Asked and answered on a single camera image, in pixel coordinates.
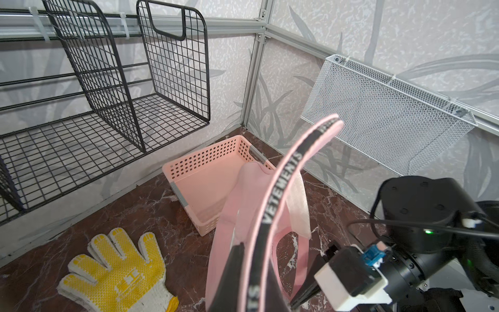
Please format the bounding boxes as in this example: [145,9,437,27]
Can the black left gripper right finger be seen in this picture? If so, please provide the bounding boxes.
[262,261,290,312]

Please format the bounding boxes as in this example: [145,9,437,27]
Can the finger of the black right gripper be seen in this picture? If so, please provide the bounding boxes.
[290,274,321,310]

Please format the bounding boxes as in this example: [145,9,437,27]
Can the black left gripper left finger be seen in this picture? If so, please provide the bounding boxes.
[208,243,245,312]

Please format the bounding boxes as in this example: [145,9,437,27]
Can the pink cap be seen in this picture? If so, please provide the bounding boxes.
[205,114,344,311]

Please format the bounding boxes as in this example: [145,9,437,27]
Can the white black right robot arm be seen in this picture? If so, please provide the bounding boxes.
[291,175,498,311]

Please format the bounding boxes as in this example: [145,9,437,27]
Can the yellow white work gloves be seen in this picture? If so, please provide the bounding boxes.
[57,227,179,311]

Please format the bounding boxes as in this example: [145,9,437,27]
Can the pink plastic basket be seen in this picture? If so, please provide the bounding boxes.
[162,135,275,236]

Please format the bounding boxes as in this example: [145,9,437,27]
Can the white mesh wall basket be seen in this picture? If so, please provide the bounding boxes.
[301,54,477,176]

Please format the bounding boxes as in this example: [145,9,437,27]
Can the black wire wall basket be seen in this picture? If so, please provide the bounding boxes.
[1,1,211,224]

